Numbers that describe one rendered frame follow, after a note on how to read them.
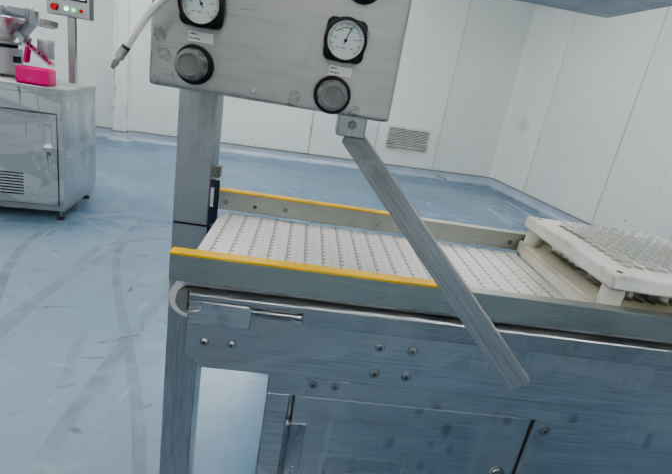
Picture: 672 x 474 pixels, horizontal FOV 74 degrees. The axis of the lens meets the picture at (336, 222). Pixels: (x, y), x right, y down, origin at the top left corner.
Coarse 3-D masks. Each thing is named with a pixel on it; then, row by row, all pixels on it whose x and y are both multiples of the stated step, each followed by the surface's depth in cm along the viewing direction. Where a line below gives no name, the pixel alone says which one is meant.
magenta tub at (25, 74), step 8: (16, 72) 234; (24, 72) 235; (32, 72) 235; (40, 72) 236; (48, 72) 237; (16, 80) 235; (24, 80) 236; (32, 80) 236; (40, 80) 237; (48, 80) 238
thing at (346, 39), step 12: (336, 24) 38; (348, 24) 38; (360, 24) 38; (324, 36) 38; (336, 36) 38; (348, 36) 38; (360, 36) 38; (324, 48) 39; (336, 48) 38; (348, 48) 38; (360, 48) 38; (336, 60) 39; (348, 60) 38; (360, 60) 39
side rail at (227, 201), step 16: (224, 192) 74; (224, 208) 75; (240, 208) 75; (256, 208) 75; (272, 208) 75; (288, 208) 75; (304, 208) 75; (320, 208) 75; (336, 208) 76; (336, 224) 76; (352, 224) 77; (368, 224) 77; (384, 224) 77; (432, 224) 77; (448, 224) 78; (464, 224) 79; (448, 240) 78; (464, 240) 79; (480, 240) 79; (496, 240) 79; (512, 240) 79
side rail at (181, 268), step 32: (256, 288) 50; (288, 288) 50; (320, 288) 50; (352, 288) 50; (384, 288) 51; (416, 288) 51; (480, 288) 53; (512, 320) 53; (544, 320) 53; (576, 320) 53; (608, 320) 53; (640, 320) 54
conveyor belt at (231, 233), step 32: (224, 224) 69; (256, 224) 72; (288, 224) 74; (256, 256) 60; (288, 256) 62; (320, 256) 63; (352, 256) 65; (384, 256) 67; (416, 256) 70; (448, 256) 72; (480, 256) 75; (512, 256) 78; (224, 288) 51; (512, 288) 64; (544, 288) 66
